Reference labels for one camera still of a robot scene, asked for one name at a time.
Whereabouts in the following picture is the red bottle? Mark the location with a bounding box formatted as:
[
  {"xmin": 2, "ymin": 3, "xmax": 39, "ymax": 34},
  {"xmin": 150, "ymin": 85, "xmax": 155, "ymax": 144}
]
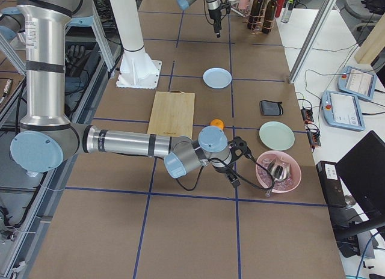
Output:
[{"xmin": 275, "ymin": 0, "xmax": 285, "ymax": 18}]

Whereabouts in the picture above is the grey water bottle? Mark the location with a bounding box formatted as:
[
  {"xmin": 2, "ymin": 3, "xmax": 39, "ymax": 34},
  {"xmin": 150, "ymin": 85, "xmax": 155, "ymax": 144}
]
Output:
[{"xmin": 281, "ymin": 0, "xmax": 294, "ymax": 23}]

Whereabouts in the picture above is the aluminium frame post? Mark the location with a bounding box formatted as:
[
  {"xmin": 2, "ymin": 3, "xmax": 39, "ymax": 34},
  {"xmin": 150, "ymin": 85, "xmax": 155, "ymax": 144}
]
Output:
[{"xmin": 288, "ymin": 0, "xmax": 337, "ymax": 84}]

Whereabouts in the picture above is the black monitor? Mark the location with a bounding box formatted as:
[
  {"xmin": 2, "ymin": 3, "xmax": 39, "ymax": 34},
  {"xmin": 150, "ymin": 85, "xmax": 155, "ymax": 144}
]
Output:
[{"xmin": 336, "ymin": 130, "xmax": 384, "ymax": 215}]

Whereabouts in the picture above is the bamboo cutting board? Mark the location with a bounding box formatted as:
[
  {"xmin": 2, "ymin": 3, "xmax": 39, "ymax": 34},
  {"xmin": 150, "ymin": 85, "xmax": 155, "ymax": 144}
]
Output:
[{"xmin": 147, "ymin": 91, "xmax": 195, "ymax": 138}]

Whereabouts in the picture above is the blue teach pendant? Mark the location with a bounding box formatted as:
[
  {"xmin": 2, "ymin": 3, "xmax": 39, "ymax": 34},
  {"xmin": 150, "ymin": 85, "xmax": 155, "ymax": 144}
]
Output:
[
  {"xmin": 321, "ymin": 90, "xmax": 365, "ymax": 131},
  {"xmin": 337, "ymin": 66, "xmax": 377, "ymax": 101}
]

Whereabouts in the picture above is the copper wire bottle rack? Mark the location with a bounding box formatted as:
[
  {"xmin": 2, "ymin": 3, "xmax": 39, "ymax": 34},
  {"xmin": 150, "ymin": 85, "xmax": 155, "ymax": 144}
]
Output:
[{"xmin": 251, "ymin": 0, "xmax": 269, "ymax": 34}]

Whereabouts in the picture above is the pink cup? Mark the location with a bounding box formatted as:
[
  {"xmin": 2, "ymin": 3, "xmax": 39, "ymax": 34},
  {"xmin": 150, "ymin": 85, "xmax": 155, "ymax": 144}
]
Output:
[{"xmin": 238, "ymin": 0, "xmax": 250, "ymax": 10}]

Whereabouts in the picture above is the light green plate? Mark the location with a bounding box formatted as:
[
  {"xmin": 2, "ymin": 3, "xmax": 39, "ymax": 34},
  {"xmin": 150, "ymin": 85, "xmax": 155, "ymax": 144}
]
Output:
[{"xmin": 259, "ymin": 121, "xmax": 295, "ymax": 151}]

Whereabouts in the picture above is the dark green wine bottle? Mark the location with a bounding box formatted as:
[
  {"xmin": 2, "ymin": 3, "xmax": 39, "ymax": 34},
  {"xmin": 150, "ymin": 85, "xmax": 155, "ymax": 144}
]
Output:
[{"xmin": 262, "ymin": 0, "xmax": 277, "ymax": 34}]

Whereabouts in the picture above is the orange black usb hub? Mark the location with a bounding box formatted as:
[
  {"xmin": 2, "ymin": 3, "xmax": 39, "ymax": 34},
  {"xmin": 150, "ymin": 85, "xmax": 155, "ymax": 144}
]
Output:
[{"xmin": 301, "ymin": 108, "xmax": 314, "ymax": 124}]

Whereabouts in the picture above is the pink bowl with ice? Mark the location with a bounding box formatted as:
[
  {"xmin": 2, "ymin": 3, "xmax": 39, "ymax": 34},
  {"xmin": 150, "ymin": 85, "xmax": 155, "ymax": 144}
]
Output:
[{"xmin": 256, "ymin": 150, "xmax": 301, "ymax": 193}]

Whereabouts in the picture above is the folded dark grey cloth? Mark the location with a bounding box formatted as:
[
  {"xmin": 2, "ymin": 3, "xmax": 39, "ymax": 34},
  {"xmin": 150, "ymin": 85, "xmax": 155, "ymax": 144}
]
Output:
[{"xmin": 259, "ymin": 100, "xmax": 284, "ymax": 116}]

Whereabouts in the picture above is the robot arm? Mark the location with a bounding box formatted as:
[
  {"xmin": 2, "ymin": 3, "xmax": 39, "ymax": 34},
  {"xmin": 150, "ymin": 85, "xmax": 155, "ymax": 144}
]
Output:
[
  {"xmin": 176, "ymin": 0, "xmax": 223, "ymax": 38},
  {"xmin": 1, "ymin": 0, "xmax": 230, "ymax": 191}
]

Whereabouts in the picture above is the white wire cup rack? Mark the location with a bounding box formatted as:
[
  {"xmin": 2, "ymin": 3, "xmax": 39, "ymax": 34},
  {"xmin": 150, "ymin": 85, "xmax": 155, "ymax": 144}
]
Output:
[{"xmin": 229, "ymin": 0, "xmax": 249, "ymax": 18}]

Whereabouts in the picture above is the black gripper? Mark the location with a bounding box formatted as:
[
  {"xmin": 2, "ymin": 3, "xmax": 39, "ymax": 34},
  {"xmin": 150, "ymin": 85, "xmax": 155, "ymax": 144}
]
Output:
[
  {"xmin": 211, "ymin": 158, "xmax": 239, "ymax": 188},
  {"xmin": 209, "ymin": 8, "xmax": 221, "ymax": 38}
]

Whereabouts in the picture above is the light blue plate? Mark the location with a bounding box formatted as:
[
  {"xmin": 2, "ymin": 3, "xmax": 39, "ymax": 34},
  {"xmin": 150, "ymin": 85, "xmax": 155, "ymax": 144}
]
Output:
[{"xmin": 203, "ymin": 67, "xmax": 232, "ymax": 89}]

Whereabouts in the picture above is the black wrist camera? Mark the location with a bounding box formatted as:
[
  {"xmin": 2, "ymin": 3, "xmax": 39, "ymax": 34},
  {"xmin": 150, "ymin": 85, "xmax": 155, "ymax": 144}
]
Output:
[
  {"xmin": 220, "ymin": 0, "xmax": 232, "ymax": 15},
  {"xmin": 229, "ymin": 136, "xmax": 253, "ymax": 161}
]

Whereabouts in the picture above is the metal scoop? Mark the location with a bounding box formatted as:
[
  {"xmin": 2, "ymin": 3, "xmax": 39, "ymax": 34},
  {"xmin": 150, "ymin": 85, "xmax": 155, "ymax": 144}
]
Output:
[{"xmin": 265, "ymin": 158, "xmax": 291, "ymax": 197}]

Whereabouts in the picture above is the white camera post base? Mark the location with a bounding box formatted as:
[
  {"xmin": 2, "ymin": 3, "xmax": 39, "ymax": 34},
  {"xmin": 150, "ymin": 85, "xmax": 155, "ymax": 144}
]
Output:
[{"xmin": 110, "ymin": 0, "xmax": 162, "ymax": 89}]

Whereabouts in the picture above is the orange fruit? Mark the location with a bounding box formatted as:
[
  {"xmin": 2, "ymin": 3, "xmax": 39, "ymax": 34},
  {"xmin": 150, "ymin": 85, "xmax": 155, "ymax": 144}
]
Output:
[{"xmin": 210, "ymin": 118, "xmax": 225, "ymax": 130}]

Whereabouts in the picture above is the black computer box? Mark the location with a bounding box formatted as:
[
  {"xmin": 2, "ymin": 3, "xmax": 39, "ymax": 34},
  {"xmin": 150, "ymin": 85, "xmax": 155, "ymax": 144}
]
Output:
[{"xmin": 316, "ymin": 161, "xmax": 347, "ymax": 208}]

